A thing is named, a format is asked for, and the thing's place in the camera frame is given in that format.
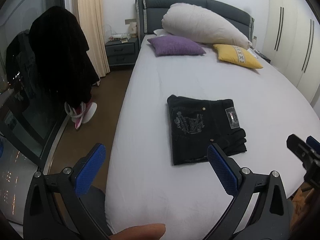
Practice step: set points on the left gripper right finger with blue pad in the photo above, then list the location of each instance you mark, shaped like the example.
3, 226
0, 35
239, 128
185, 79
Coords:
259, 208

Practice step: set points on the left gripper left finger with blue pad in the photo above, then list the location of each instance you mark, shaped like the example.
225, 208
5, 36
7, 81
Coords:
65, 205

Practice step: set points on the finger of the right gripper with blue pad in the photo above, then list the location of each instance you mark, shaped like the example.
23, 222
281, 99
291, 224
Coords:
299, 148
313, 143

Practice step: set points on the black embroidered pants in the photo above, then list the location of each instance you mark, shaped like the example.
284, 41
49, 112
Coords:
196, 124

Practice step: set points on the person's left hand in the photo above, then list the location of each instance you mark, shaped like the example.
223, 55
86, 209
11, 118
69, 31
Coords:
142, 232

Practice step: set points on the pink white slipper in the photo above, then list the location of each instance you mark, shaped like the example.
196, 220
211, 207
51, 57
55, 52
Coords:
81, 116

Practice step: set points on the white wardrobe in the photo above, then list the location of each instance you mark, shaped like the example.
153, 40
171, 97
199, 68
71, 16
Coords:
292, 44

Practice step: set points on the yellow patterned cushion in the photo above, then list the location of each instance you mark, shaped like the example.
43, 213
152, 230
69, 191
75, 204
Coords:
237, 55

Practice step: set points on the black hanging coat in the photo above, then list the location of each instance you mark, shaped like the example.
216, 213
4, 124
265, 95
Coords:
52, 57

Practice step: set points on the dark grey nightstand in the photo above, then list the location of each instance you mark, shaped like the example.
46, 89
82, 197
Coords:
122, 53

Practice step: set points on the purple cushion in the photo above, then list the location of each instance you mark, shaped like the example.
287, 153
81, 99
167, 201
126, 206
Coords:
175, 45

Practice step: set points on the white items on nightstand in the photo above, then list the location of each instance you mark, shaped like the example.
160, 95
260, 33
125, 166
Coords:
123, 38

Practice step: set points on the large white pillow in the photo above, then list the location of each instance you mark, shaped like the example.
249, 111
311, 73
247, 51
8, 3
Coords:
202, 25

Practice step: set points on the dark grey headboard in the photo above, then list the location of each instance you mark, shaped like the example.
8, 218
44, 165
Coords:
149, 15

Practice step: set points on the beige curtain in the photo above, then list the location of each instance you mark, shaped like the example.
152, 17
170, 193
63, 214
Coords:
91, 22

